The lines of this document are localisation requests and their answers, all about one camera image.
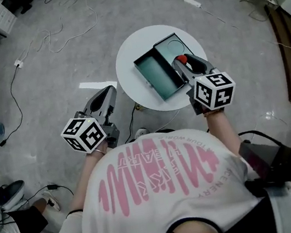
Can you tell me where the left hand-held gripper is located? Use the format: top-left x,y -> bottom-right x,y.
54,85 -> 127,158

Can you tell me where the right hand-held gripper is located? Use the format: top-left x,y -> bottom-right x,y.
170,47 -> 240,119

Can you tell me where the small red object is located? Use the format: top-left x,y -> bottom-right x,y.
175,53 -> 189,66

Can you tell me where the dark green box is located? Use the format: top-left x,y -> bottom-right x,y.
129,30 -> 202,106

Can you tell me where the person's left forearm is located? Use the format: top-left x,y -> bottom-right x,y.
56,139 -> 121,216

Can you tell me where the person's right forearm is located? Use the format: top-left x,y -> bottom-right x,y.
203,107 -> 247,164

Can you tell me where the person's white shoe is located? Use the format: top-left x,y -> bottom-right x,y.
133,126 -> 150,140

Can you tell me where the thin metal bangle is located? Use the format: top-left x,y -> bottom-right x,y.
93,147 -> 108,157

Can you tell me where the round white side table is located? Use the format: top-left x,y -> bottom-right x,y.
109,16 -> 216,120

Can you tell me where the long white power strip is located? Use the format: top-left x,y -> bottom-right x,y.
183,0 -> 203,11

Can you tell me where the person's white pink-print t-shirt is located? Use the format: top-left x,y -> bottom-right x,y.
32,109 -> 291,233

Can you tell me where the black elastic band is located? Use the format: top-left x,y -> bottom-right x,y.
65,207 -> 85,219

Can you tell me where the black waist pack device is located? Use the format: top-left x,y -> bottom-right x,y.
235,131 -> 291,194

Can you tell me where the grey white headset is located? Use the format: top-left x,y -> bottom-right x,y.
0,178 -> 30,210

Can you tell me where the black cable with adapter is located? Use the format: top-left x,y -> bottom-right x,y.
0,64 -> 33,147
118,104 -> 144,145

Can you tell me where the red string bracelet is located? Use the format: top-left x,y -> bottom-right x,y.
203,107 -> 225,117

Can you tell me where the long white cable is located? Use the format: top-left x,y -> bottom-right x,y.
9,0 -> 104,63

